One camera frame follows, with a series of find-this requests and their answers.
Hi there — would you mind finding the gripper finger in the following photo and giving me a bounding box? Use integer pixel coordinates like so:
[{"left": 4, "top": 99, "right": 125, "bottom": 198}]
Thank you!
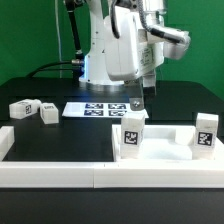
[
  {"left": 124, "top": 79, "right": 144, "bottom": 111},
  {"left": 143, "top": 71, "right": 156, "bottom": 97}
]

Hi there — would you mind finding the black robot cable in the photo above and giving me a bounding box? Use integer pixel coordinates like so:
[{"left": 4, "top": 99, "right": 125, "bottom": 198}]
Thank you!
[{"left": 25, "top": 0, "right": 86, "bottom": 79}]

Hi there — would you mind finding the white square table top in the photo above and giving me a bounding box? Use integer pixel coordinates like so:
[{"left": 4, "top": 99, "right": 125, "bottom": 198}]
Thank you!
[{"left": 112, "top": 125, "right": 224, "bottom": 161}]

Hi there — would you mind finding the white sheet with markers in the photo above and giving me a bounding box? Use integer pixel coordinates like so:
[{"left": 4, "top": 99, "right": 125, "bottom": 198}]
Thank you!
[{"left": 61, "top": 101, "right": 150, "bottom": 119}]

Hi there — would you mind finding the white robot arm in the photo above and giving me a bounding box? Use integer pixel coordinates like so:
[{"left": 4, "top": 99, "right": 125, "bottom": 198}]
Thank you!
[{"left": 79, "top": 0, "right": 191, "bottom": 111}]

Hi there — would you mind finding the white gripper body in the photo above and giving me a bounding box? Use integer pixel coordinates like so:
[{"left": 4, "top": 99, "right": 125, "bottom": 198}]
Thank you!
[{"left": 104, "top": 6, "right": 191, "bottom": 81}]

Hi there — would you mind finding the white U-shaped obstacle fence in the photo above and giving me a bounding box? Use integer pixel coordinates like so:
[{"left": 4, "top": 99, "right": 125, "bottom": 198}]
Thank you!
[{"left": 0, "top": 126, "right": 224, "bottom": 188}]

